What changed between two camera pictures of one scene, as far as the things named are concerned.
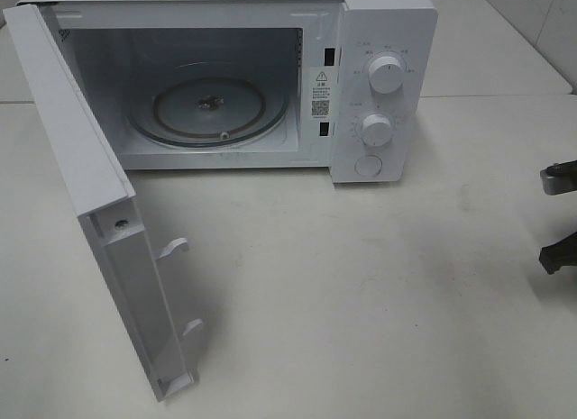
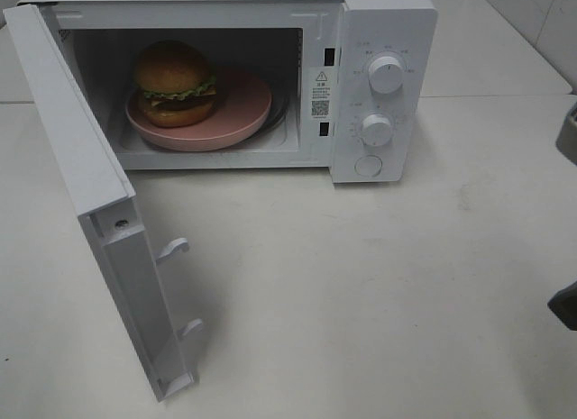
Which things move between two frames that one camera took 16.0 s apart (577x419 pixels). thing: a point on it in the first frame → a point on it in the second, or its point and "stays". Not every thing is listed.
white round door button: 369,166 stays
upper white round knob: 386,74 stays
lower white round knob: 376,130 stays
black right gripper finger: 561,254 → 563,304
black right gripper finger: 559,177 → 566,141
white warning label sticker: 322,93 stays
